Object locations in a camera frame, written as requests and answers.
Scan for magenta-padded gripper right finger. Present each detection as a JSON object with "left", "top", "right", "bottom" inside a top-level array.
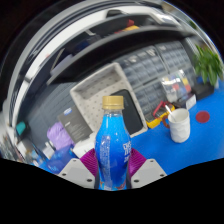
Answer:
[{"left": 128, "top": 148, "right": 168, "bottom": 189}]

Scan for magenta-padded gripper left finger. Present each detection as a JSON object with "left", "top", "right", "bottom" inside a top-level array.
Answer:
[{"left": 57, "top": 148, "right": 99, "bottom": 190}]

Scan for blue drink bottle gold cap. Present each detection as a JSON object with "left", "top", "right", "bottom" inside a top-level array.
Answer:
[{"left": 94, "top": 95, "right": 133, "bottom": 192}]

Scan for blue printed box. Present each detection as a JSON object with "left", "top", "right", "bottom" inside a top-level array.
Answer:
[{"left": 44, "top": 144, "right": 79, "bottom": 174}]

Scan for small white box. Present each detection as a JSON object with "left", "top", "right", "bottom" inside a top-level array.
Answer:
[{"left": 71, "top": 138, "right": 98, "bottom": 160}]

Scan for purple plastic bag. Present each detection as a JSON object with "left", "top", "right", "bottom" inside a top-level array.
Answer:
[{"left": 46, "top": 121, "right": 75, "bottom": 151}]

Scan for dark grey flat box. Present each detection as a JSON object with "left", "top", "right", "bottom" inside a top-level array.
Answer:
[{"left": 57, "top": 107, "right": 94, "bottom": 143}]

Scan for yellow multimeter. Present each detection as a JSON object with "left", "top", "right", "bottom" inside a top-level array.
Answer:
[{"left": 145, "top": 103, "right": 176, "bottom": 130}]

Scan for white paper cup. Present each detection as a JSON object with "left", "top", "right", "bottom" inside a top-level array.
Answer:
[{"left": 167, "top": 107, "right": 191, "bottom": 144}]

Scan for black rectangular speaker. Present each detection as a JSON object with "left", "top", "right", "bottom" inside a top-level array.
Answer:
[{"left": 109, "top": 88, "right": 144, "bottom": 136}]

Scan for grey stirring stick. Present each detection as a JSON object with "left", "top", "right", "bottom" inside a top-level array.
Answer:
[{"left": 164, "top": 104, "right": 176, "bottom": 123}]

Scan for teal plastic holder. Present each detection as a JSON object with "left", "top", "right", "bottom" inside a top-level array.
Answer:
[{"left": 15, "top": 120, "right": 28, "bottom": 136}]

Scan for grey small-parts drawer cabinet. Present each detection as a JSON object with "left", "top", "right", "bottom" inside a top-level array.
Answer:
[
  {"left": 114, "top": 46, "right": 168, "bottom": 89},
  {"left": 181, "top": 65, "right": 198, "bottom": 84},
  {"left": 154, "top": 39, "right": 195, "bottom": 74},
  {"left": 133, "top": 78, "right": 168, "bottom": 115}
]

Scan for flat round red coaster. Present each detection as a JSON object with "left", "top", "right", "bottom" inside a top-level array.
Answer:
[{"left": 195, "top": 110, "right": 211, "bottom": 124}]

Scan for white pegboard tray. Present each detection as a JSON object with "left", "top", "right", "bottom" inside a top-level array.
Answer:
[{"left": 69, "top": 62, "right": 149, "bottom": 138}]

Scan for small black box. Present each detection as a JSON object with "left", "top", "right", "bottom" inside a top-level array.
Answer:
[{"left": 184, "top": 94, "right": 198, "bottom": 111}]

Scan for clear organizer box coloured parts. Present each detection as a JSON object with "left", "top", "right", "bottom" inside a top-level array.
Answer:
[{"left": 159, "top": 69, "right": 194, "bottom": 103}]

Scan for black zip case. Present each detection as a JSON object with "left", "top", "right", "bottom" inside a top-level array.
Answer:
[{"left": 193, "top": 82, "right": 215, "bottom": 101}]

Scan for green potted plant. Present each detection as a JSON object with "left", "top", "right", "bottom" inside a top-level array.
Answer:
[{"left": 191, "top": 44, "right": 224, "bottom": 88}]

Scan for black overhead workbench shelf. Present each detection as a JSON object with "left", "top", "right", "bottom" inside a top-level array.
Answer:
[{"left": 6, "top": 6, "right": 201, "bottom": 111}]

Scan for red test lead cable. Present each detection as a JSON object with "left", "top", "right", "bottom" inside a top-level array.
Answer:
[{"left": 152, "top": 100, "right": 174, "bottom": 129}]

